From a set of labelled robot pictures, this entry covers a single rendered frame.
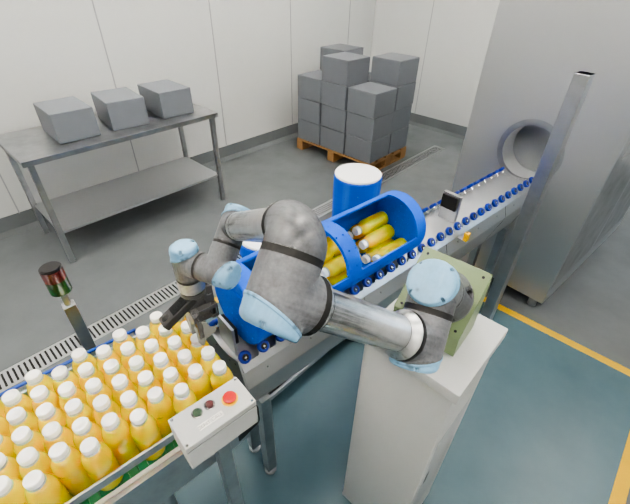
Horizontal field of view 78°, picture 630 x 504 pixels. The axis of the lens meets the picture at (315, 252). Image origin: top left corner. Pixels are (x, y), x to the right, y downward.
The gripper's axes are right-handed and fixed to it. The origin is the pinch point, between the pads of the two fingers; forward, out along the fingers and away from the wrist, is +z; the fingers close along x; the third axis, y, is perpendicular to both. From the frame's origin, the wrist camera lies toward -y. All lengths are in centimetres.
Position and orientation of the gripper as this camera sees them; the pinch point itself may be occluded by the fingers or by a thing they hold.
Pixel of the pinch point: (197, 338)
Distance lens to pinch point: 129.9
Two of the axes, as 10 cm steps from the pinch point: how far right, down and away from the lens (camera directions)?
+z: -0.2, 8.0, 6.0
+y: 7.6, -3.8, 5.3
